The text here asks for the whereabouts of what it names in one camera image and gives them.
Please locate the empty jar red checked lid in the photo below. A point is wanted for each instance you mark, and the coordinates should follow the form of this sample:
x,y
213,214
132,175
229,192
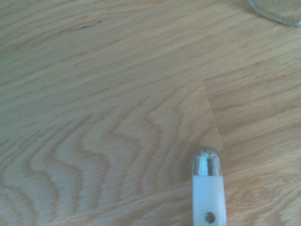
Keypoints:
x,y
279,10

